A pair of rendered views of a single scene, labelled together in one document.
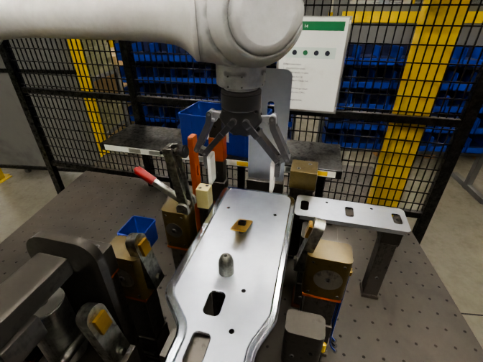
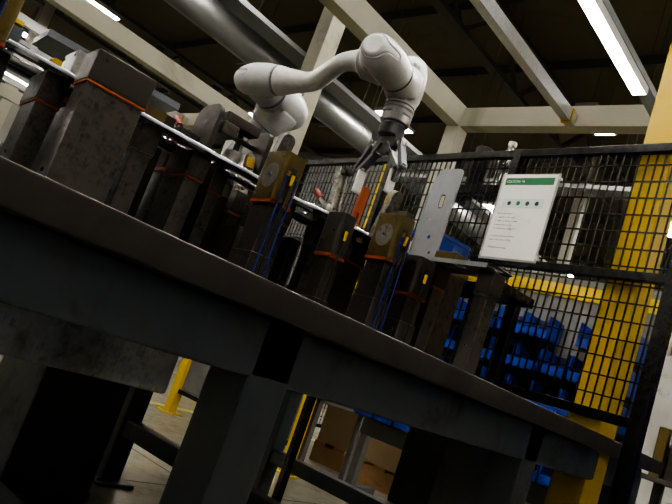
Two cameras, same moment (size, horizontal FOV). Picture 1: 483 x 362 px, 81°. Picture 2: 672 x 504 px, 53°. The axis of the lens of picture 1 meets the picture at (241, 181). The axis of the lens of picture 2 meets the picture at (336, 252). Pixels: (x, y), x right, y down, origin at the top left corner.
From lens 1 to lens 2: 1.70 m
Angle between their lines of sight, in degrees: 55
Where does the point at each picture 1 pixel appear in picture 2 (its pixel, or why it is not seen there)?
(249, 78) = (393, 111)
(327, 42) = (538, 194)
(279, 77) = (454, 175)
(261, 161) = (420, 250)
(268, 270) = not seen: hidden behind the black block
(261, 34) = (369, 48)
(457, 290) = not seen: outside the picture
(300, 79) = (508, 227)
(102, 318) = (251, 160)
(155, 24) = (348, 58)
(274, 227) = not seen: hidden behind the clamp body
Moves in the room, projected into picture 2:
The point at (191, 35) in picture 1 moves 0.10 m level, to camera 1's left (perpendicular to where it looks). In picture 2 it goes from (356, 58) to (327, 58)
